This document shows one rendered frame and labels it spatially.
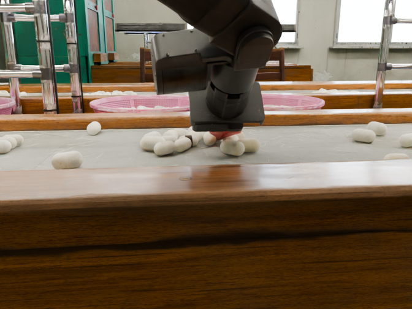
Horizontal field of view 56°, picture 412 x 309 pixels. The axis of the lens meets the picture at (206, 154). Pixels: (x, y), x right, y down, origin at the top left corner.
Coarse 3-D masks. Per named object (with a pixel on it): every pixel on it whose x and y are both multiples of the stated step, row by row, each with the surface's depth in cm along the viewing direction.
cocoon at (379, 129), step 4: (368, 124) 69; (372, 124) 68; (376, 124) 68; (380, 124) 67; (384, 124) 67; (368, 128) 69; (372, 128) 68; (376, 128) 67; (380, 128) 67; (384, 128) 67; (376, 132) 67; (380, 132) 67; (384, 132) 67
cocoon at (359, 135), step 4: (352, 132) 64; (356, 132) 63; (360, 132) 62; (364, 132) 62; (368, 132) 62; (372, 132) 62; (352, 136) 64; (356, 136) 63; (360, 136) 62; (364, 136) 62; (368, 136) 62; (372, 136) 62; (356, 140) 63; (360, 140) 63; (364, 140) 62; (368, 140) 62; (372, 140) 62
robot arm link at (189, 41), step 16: (176, 32) 42; (192, 32) 42; (256, 32) 37; (160, 48) 41; (176, 48) 41; (192, 48) 41; (208, 48) 42; (240, 48) 38; (256, 48) 38; (272, 48) 38; (160, 64) 42; (176, 64) 42; (192, 64) 43; (240, 64) 41; (256, 64) 41; (160, 80) 43; (176, 80) 43; (192, 80) 44
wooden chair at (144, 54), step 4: (140, 48) 291; (144, 48) 292; (140, 52) 292; (144, 52) 292; (148, 52) 292; (140, 56) 292; (144, 56) 292; (148, 56) 293; (140, 60) 292; (144, 60) 293; (148, 60) 293; (140, 64) 293; (144, 64) 293; (140, 68) 293; (144, 68) 293; (140, 72) 294; (144, 72) 294; (140, 76) 294; (144, 76) 294; (148, 76) 295; (152, 76) 296; (140, 80) 294; (144, 80) 294
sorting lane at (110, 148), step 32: (256, 128) 74; (288, 128) 74; (320, 128) 74; (352, 128) 74; (0, 160) 53; (32, 160) 53; (96, 160) 53; (128, 160) 53; (160, 160) 53; (192, 160) 53; (224, 160) 53; (256, 160) 53; (288, 160) 53; (320, 160) 53; (352, 160) 53
